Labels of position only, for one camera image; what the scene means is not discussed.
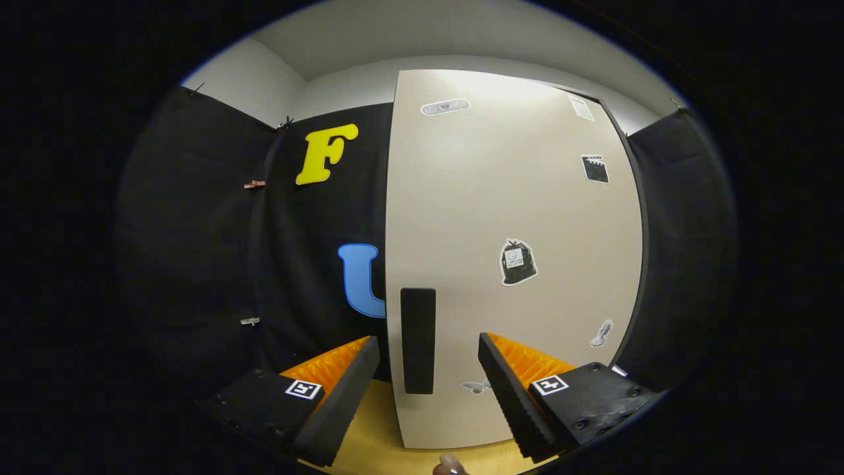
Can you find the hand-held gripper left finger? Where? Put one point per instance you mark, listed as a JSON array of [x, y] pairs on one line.
[[343, 402]]

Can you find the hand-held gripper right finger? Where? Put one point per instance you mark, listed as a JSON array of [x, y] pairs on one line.
[[513, 402]]

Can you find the beige shoe cabinet door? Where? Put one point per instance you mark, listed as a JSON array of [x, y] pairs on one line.
[[475, 198]]

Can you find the silver cloth clip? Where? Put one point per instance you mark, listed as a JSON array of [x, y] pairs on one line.
[[250, 321]]

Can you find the black backdrop cloth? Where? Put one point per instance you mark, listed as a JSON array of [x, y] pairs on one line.
[[297, 264]]

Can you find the red cloth clip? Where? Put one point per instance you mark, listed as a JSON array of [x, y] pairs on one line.
[[254, 185]]

